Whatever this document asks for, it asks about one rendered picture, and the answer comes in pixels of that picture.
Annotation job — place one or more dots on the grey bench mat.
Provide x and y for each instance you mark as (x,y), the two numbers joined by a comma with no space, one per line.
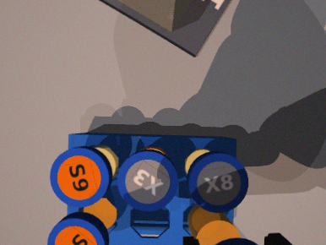
(80,66)

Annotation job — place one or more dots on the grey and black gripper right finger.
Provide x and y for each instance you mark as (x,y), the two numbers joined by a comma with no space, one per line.
(276,239)

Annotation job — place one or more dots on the blue tube rack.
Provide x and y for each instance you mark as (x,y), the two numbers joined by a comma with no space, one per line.
(166,222)

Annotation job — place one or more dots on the blue tube cap with grey x8 dot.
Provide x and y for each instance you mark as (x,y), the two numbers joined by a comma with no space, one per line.
(217,181)

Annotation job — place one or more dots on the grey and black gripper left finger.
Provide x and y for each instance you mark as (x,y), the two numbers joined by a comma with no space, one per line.
(190,241)

